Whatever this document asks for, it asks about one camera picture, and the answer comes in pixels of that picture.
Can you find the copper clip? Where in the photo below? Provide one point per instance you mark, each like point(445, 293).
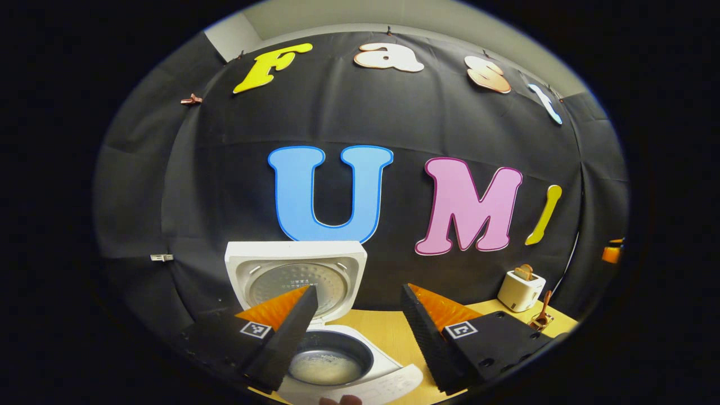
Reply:
point(191, 100)

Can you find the black backdrop cloth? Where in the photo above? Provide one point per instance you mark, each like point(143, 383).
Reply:
point(225, 185)

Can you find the white toaster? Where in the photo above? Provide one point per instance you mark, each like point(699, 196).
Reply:
point(520, 292)

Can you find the white rice cooker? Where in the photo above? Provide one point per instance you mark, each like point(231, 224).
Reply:
point(337, 343)

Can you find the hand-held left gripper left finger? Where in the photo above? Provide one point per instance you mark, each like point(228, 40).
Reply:
point(287, 337)

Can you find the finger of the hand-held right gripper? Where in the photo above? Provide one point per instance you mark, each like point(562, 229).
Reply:
point(612, 253)

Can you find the white clip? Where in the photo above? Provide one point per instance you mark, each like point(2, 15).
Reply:
point(162, 257)

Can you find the toast slice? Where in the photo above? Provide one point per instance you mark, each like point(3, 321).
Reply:
point(524, 272)

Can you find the brown wooden spoon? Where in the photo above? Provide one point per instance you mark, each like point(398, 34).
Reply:
point(544, 306)

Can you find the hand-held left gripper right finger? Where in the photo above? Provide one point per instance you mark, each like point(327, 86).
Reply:
point(427, 343)

